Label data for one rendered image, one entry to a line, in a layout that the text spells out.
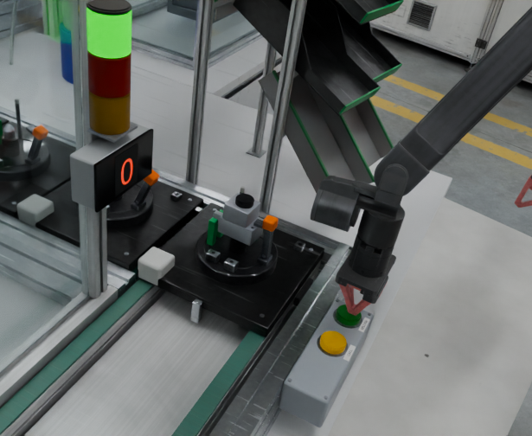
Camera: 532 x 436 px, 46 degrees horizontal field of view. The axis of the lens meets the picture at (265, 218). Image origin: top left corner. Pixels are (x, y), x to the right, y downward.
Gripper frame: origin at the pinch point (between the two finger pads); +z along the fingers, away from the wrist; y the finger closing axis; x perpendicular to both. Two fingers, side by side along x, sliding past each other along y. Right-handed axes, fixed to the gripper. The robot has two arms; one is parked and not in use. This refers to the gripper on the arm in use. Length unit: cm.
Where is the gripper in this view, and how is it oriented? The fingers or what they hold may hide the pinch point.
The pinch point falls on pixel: (353, 309)
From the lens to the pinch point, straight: 100.7
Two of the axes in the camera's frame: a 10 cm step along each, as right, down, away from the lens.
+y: -4.4, 4.6, -7.7
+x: 8.9, 3.7, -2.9
